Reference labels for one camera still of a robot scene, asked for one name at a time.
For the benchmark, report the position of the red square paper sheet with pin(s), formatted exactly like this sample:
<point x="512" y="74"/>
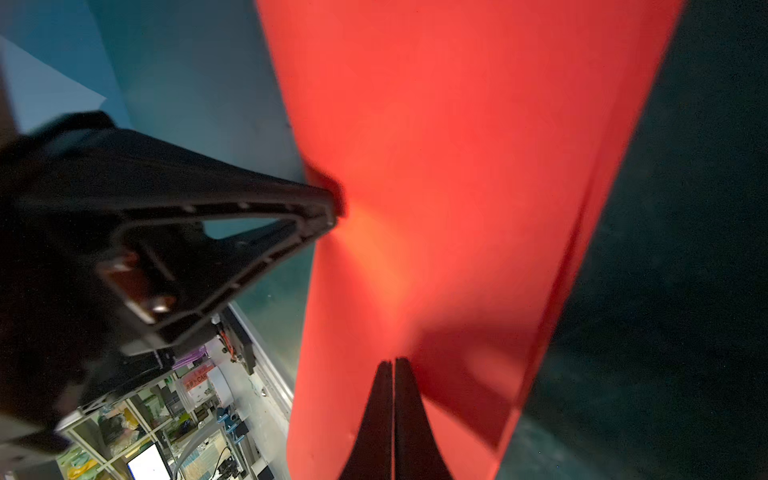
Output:
<point x="472" y="145"/>

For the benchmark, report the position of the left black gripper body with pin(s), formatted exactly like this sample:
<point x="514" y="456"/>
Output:
<point x="58" y="350"/>

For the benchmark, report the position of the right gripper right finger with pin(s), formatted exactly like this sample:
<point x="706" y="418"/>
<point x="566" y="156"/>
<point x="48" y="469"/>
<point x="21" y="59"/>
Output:
<point x="416" y="453"/>

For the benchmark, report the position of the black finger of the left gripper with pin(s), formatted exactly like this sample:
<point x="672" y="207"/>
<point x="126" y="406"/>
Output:
<point x="135" y="240"/>

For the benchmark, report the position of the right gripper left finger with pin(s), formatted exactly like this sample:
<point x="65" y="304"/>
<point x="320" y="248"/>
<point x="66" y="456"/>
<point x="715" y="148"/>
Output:
<point x="371" y="456"/>

